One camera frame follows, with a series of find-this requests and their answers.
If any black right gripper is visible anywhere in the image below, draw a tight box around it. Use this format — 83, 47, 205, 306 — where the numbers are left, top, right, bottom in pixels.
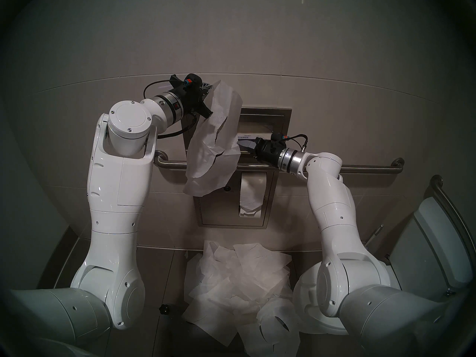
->
237, 137, 287, 165

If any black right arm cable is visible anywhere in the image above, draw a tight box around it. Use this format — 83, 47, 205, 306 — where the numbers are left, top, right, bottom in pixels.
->
287, 134, 309, 152

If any stainless steel wall dispenser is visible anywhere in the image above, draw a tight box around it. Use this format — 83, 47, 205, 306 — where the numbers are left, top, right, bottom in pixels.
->
182, 107, 292, 229

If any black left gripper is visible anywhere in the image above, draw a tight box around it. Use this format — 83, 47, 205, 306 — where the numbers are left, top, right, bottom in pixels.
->
175, 83, 213, 119

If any toilet brush with holder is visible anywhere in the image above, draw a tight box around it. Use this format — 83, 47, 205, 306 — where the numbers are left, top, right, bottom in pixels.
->
363, 223, 383, 247

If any white toilet with tank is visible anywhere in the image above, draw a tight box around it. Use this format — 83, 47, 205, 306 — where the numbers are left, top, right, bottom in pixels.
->
294, 196, 475, 336

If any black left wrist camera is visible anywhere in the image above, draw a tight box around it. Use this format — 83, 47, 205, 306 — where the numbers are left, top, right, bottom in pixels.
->
183, 74, 203, 91

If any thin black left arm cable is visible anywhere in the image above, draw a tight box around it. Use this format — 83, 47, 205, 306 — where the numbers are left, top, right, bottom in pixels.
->
143, 80, 173, 99

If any white paper seat cover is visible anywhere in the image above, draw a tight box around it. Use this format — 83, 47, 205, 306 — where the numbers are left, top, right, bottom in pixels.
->
232, 243, 292, 273
183, 80, 244, 197
256, 299, 302, 354
181, 302, 239, 347
203, 241, 235, 266
197, 265, 268, 305

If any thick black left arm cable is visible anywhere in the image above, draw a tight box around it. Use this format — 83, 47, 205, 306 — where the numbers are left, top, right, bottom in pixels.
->
157, 115, 197, 139

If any long steel grab bar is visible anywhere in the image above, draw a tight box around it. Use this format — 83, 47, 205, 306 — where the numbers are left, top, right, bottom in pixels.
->
154, 150, 404, 174

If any white toilet paper roll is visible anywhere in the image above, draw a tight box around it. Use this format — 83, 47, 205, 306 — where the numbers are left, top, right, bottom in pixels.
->
238, 171, 267, 218

